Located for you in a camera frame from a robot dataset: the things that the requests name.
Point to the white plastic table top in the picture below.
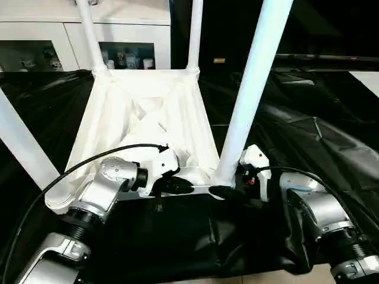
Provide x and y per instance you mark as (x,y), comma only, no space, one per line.
(133,112)

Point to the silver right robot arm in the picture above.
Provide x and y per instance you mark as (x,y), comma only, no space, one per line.
(325,207)

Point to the small orange tag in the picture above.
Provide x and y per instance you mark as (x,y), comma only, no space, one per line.
(219,61)

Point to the long black rod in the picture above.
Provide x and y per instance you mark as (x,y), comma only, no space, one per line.
(319,57)

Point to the crumpled silver bag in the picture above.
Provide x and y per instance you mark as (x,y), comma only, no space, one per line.
(93,1)

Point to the white glass-door cabinet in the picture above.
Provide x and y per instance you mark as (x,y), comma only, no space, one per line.
(44,26)

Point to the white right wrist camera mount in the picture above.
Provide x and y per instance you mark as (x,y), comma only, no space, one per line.
(256,159)

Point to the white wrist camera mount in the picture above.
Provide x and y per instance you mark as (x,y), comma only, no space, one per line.
(256,159)
(163,162)

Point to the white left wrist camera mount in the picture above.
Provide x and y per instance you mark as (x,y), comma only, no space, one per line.
(163,162)

